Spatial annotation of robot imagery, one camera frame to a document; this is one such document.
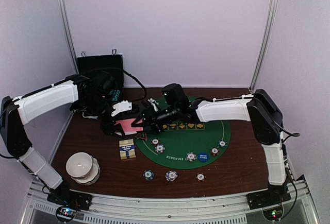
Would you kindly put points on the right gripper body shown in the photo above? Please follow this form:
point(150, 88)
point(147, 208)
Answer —
point(161, 118)

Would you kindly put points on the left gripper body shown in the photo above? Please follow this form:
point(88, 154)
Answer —
point(104, 124)

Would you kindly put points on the triangular all-in button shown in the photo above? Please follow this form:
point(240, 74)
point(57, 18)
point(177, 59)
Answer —
point(141, 136)

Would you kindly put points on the red backed card deck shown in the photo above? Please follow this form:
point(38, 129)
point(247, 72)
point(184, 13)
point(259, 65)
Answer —
point(127, 128)

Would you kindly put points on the orange chips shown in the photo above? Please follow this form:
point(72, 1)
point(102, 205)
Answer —
point(214, 151)
point(155, 142)

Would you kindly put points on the blue white chips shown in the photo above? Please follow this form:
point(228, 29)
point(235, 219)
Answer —
point(160, 148)
point(190, 156)

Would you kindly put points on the green poker chip stack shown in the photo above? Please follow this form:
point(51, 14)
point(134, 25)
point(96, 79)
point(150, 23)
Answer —
point(148, 175)

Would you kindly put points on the blue white poker chip stack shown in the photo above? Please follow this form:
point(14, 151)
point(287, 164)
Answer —
point(171, 175)

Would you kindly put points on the blue small blind button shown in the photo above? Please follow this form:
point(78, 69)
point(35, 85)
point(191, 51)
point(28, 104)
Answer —
point(203, 157)

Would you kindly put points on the green chips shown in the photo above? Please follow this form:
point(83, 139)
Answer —
point(222, 144)

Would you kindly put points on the orange black poker chip stack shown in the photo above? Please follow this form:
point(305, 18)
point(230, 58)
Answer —
point(200, 177)

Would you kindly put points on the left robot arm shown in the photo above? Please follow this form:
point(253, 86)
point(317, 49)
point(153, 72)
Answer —
point(78, 90)

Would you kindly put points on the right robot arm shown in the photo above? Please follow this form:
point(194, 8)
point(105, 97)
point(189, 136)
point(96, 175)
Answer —
point(257, 108)

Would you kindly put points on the teal chips in case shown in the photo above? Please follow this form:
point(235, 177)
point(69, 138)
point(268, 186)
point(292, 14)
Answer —
point(115, 95)

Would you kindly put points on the blue gold card box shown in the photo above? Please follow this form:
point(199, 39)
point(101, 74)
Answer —
point(127, 149)

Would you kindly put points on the round green poker mat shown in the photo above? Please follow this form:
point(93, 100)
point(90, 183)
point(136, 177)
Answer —
point(180, 138)

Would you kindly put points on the white ceramic bowl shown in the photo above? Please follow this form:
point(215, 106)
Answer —
point(79, 165)

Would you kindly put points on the white scalloped plate stack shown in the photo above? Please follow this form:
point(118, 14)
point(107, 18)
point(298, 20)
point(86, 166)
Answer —
point(93, 175)

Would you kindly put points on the black poker case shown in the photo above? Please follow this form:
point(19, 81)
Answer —
point(93, 62)

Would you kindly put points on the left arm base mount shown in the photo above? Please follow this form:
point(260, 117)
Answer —
point(78, 201)

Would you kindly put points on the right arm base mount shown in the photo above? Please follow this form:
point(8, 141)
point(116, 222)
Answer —
point(266, 198)

